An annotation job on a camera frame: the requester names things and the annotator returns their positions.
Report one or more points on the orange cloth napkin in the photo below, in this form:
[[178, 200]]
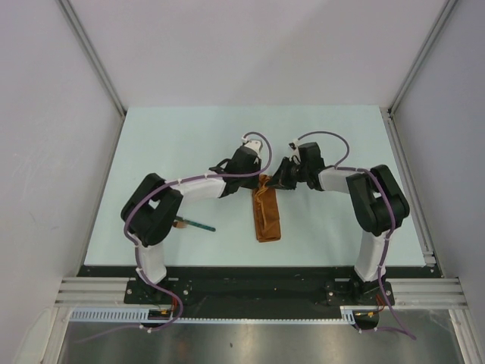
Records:
[[265, 211]]

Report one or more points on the aluminium corner post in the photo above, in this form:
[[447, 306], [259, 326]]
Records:
[[86, 45], [424, 51]]

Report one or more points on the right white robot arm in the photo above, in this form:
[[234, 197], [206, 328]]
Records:
[[378, 202]]

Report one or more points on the left aluminium corner post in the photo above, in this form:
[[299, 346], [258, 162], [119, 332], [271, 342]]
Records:
[[86, 45]]

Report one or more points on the aluminium front rail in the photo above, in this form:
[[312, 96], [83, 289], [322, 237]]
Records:
[[409, 293]]

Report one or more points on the white slotted cable duct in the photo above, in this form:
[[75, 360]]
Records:
[[110, 314]]

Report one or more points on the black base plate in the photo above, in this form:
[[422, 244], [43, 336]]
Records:
[[260, 293]]

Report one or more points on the right aluminium side rail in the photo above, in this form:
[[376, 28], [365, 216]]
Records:
[[417, 214]]

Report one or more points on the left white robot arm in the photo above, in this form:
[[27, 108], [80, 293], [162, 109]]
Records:
[[150, 213]]

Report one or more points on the right aluminium corner post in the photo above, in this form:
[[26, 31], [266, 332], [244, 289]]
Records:
[[424, 51]]

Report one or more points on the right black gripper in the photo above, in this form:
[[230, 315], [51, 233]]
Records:
[[280, 180]]

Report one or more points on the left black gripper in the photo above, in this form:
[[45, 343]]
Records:
[[253, 183]]

